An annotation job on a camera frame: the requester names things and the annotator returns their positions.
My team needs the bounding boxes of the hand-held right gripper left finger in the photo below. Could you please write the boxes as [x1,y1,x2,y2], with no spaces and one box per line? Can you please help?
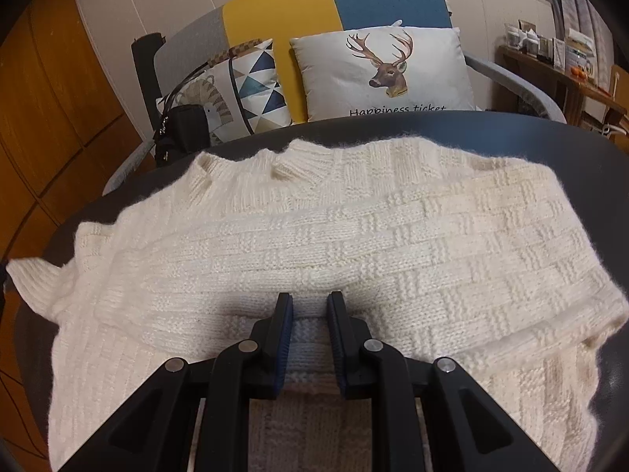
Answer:
[61,291,294,472]

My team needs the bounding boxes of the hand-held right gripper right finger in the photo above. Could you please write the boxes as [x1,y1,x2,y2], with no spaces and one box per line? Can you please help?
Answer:
[327,291,561,472]

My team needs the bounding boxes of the cream knitted sweater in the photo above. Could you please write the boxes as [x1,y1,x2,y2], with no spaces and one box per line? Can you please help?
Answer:
[6,138,629,472]

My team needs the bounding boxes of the black handbag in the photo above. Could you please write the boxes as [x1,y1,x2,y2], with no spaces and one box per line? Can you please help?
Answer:
[154,104,211,167]

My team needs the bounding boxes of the deer print pillow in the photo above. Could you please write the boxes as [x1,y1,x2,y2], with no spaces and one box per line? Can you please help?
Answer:
[289,26,477,123]

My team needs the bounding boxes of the wooden wardrobe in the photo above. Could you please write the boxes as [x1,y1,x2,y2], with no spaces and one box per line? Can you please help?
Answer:
[0,0,158,472]

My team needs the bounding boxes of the wooden side table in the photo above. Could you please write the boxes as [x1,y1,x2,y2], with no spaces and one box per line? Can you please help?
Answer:
[497,44,629,129]

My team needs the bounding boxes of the grey yellow blue armchair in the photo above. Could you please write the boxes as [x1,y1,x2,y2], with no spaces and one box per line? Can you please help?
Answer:
[101,0,568,195]

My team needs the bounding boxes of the stack of boxes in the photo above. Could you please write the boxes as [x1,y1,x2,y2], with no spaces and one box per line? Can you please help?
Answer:
[565,28,598,74]

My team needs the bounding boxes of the beige patterned curtain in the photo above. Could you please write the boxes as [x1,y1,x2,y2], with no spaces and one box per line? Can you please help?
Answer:
[538,0,615,89]

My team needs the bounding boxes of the brown checkered bag strap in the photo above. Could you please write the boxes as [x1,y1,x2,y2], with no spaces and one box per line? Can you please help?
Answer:
[206,39,272,66]

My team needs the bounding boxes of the black upright post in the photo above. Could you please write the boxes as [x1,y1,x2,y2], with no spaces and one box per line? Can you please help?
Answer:
[131,33,165,131]

